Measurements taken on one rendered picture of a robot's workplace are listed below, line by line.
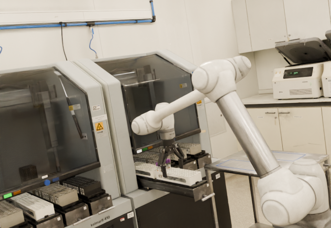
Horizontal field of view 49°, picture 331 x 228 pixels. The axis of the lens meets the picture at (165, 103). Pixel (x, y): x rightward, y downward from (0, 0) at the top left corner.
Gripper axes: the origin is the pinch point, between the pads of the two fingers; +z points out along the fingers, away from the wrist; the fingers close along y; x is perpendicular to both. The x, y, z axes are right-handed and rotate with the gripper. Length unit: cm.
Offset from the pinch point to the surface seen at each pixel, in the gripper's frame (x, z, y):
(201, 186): -21.9, 5.8, -0.4
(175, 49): 138, -79, 146
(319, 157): -59, 4, 61
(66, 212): 18, 5, -61
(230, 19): 138, -109, 252
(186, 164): 18.1, 5.8, 27.6
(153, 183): 12.4, 6.7, -6.7
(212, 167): -8.2, 3.9, 25.0
